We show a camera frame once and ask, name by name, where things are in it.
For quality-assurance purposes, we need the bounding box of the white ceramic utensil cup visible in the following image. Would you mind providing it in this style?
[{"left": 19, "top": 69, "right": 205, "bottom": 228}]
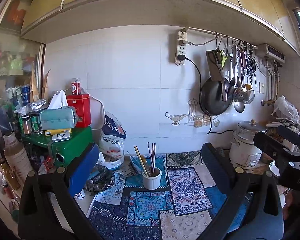
[{"left": 142, "top": 167, "right": 162, "bottom": 190}]

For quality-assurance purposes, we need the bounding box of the dark brown wooden chopstick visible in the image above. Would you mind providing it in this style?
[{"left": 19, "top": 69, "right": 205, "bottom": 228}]
[{"left": 147, "top": 142, "right": 153, "bottom": 176}]

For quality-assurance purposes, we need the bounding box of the red tin box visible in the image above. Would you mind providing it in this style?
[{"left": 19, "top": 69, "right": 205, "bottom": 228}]
[{"left": 66, "top": 94, "right": 91, "bottom": 128}]

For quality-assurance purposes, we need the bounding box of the white plastic bag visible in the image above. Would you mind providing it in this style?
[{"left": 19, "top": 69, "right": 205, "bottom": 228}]
[{"left": 272, "top": 95, "right": 300, "bottom": 124}]

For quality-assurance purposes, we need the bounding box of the white rice cooker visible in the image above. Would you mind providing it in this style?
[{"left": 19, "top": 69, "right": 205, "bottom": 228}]
[{"left": 229, "top": 119, "right": 267, "bottom": 169}]

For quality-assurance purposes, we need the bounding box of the person's right hand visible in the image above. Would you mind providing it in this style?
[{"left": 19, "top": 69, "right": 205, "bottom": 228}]
[{"left": 282, "top": 190, "right": 294, "bottom": 220}]

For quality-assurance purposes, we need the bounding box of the black hanging wok pan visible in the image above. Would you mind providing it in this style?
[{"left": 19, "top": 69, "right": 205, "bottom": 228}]
[{"left": 199, "top": 78, "right": 231, "bottom": 115}]

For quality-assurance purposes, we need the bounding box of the hanging cleaver knife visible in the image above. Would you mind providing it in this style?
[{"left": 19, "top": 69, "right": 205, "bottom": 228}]
[{"left": 206, "top": 50, "right": 230, "bottom": 102}]

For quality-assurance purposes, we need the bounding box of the white plastic bottle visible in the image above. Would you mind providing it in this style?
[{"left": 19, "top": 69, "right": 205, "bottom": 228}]
[{"left": 3, "top": 132, "right": 33, "bottom": 188}]

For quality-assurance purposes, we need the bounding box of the white blue round bowl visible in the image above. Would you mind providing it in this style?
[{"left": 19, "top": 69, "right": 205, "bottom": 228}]
[{"left": 100, "top": 154, "right": 125, "bottom": 170}]

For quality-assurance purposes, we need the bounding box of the black power cable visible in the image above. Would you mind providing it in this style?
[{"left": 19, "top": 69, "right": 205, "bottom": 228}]
[{"left": 177, "top": 54, "right": 235, "bottom": 135}]

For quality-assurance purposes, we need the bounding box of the hanging metal ladle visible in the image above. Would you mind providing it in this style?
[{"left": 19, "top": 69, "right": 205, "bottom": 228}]
[{"left": 231, "top": 44, "right": 244, "bottom": 113}]

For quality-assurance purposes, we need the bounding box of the teal tissue box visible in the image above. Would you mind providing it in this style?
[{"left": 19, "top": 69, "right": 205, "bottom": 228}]
[{"left": 38, "top": 106, "right": 77, "bottom": 131}]

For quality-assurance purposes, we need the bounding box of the yellow chopstick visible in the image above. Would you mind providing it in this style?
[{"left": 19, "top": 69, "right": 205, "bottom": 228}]
[{"left": 134, "top": 145, "right": 148, "bottom": 175}]

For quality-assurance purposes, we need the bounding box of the white blue flour bag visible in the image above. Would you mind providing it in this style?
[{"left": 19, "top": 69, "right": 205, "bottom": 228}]
[{"left": 98, "top": 111, "right": 126, "bottom": 159}]

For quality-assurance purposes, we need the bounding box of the white wall power strip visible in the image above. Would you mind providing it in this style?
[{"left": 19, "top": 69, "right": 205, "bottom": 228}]
[{"left": 175, "top": 31, "right": 187, "bottom": 66}]

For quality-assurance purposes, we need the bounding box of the green plastic box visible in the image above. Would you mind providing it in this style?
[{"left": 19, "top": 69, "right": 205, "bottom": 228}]
[{"left": 21, "top": 126, "right": 94, "bottom": 167}]

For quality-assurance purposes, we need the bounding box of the red spice canister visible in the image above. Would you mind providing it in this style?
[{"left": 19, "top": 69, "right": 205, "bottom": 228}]
[{"left": 71, "top": 77, "right": 81, "bottom": 95}]

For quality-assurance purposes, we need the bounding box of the patterned patchwork table mat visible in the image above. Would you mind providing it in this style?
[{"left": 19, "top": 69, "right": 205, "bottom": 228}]
[{"left": 87, "top": 151, "right": 252, "bottom": 240}]

